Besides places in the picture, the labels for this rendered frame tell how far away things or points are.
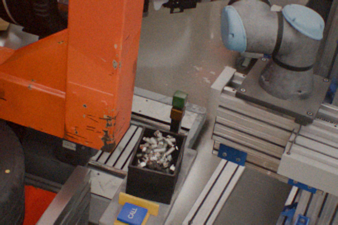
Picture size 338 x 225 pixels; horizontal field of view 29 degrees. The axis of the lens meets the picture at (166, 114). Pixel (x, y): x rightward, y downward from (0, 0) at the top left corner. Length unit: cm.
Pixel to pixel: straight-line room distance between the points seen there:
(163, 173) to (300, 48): 52
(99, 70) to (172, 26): 196
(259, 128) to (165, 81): 143
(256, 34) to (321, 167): 39
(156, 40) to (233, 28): 192
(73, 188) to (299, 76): 77
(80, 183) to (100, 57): 46
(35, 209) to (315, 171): 91
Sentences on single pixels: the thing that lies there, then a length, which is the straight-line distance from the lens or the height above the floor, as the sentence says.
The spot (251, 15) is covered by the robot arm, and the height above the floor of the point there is 104.
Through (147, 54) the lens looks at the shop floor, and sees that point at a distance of 346.
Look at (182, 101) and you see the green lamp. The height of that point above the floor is 65.
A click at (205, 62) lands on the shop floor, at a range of 347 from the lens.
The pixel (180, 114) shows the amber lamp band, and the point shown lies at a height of 60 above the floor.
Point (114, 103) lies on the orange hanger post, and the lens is 187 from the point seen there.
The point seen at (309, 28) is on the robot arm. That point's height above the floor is 103.
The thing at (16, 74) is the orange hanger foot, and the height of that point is 69.
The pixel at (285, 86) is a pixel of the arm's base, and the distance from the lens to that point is 180.
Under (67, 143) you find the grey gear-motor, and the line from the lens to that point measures 230.
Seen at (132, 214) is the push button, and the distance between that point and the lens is 187.
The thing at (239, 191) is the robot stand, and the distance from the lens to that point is 240.
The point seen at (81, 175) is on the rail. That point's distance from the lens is 210.
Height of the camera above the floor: 181
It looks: 37 degrees down
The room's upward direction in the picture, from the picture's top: 9 degrees clockwise
